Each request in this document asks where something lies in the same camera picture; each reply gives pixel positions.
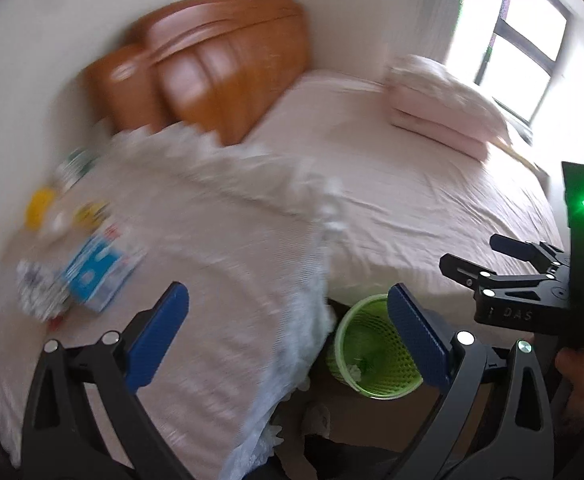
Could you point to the plain yellow object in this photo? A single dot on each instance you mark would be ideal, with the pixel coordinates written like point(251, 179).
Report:
point(39, 206)

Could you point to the folded pink quilt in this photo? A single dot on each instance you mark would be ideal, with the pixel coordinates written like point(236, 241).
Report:
point(441, 105)

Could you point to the blue white packet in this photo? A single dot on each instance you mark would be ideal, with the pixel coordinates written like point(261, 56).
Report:
point(99, 270)

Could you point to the white lace tablecloth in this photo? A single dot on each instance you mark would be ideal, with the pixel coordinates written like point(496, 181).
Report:
point(212, 240)

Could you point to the brown wooden headboard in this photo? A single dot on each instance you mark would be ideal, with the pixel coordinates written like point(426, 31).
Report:
point(207, 65)

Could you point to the window with dark frame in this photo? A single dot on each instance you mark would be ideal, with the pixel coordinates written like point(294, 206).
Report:
point(516, 35)

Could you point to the person's right hand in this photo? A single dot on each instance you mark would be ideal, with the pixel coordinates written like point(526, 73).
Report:
point(579, 367)

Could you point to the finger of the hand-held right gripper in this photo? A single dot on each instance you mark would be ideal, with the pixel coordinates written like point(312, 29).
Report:
point(521, 250)
point(466, 272)

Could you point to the green mesh wastebasket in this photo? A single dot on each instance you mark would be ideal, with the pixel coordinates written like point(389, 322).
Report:
point(371, 355)

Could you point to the crumpled printed wrapper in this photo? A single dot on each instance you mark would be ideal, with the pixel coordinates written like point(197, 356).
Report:
point(39, 287)

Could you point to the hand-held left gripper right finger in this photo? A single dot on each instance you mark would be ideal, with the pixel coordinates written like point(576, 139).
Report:
point(416, 340)

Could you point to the bed with pink sheet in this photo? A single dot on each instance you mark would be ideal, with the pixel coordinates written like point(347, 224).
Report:
point(396, 200)

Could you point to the white crumpled tissue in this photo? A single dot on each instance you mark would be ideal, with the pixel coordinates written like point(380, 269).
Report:
point(317, 417)
point(354, 371)

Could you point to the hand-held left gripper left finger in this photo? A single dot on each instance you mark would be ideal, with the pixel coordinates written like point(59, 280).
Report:
point(159, 337)

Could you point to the small yellow printed packet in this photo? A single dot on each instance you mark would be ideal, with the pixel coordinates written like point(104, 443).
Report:
point(92, 212)

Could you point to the green white wrapper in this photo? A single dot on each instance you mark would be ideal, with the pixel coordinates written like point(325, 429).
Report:
point(74, 165)

